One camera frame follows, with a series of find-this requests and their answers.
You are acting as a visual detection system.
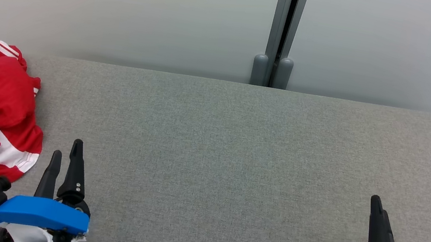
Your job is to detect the grey partition post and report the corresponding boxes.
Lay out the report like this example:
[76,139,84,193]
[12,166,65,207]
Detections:
[249,0,311,93]

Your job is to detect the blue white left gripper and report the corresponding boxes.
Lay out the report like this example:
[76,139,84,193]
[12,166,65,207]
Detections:
[0,125,104,242]

